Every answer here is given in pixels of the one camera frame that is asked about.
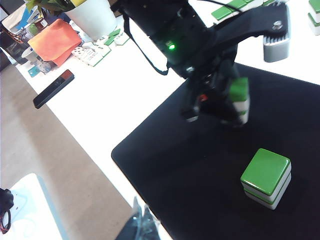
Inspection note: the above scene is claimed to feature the green mug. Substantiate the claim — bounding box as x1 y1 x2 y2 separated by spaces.
26 22 42 37

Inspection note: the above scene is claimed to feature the blue box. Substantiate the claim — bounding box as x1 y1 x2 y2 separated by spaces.
1 3 35 30

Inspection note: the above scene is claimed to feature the black rectangular desk mat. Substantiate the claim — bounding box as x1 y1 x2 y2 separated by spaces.
110 62 320 240

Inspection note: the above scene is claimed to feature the black electronics box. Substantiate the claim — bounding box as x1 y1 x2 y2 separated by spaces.
0 31 28 72

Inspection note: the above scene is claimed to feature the black phone with red end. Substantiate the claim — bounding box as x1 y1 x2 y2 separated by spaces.
32 69 76 110

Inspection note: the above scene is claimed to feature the white plant pot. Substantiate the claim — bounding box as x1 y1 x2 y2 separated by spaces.
63 0 118 41

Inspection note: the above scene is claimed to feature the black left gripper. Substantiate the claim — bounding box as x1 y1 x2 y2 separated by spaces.
147 4 247 128

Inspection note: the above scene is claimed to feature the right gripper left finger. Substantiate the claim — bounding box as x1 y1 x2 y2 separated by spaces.
114 196 144 240

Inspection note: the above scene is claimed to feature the green potted plant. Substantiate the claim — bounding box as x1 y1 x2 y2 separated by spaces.
24 0 76 15

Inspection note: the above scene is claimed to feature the white base board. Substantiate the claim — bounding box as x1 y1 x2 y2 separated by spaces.
0 173 70 240

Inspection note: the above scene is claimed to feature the white cup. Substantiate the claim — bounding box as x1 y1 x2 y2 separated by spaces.
21 46 38 65

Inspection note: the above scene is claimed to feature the black cable bundle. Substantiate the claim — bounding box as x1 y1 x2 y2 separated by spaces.
0 187 15 235

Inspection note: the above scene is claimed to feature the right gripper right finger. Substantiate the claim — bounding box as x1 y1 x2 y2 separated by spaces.
142 206 164 240

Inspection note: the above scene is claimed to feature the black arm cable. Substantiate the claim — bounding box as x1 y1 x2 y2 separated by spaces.
122 12 170 76

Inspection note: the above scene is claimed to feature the orange cloth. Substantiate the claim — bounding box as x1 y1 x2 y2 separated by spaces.
27 18 83 68

